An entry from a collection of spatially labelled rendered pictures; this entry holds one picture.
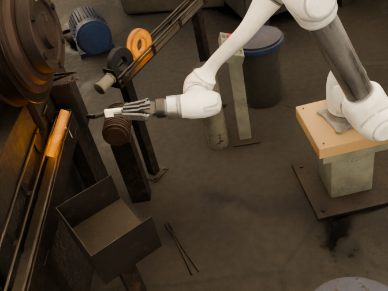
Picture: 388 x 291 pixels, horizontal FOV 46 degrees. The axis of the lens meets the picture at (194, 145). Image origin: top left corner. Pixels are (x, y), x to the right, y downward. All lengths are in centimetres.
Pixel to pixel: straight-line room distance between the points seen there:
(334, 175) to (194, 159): 83
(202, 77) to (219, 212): 77
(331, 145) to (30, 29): 123
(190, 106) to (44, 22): 58
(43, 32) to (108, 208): 62
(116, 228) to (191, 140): 133
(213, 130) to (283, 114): 51
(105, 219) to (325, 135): 100
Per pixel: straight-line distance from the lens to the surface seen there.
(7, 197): 160
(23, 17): 157
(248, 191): 239
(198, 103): 172
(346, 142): 201
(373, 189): 236
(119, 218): 157
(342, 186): 227
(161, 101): 175
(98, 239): 154
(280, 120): 282
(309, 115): 216
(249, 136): 268
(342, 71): 167
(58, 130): 172
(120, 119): 217
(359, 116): 180
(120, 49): 220
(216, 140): 262
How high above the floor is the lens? 169
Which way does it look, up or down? 38 degrees down
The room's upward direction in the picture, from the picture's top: 13 degrees counter-clockwise
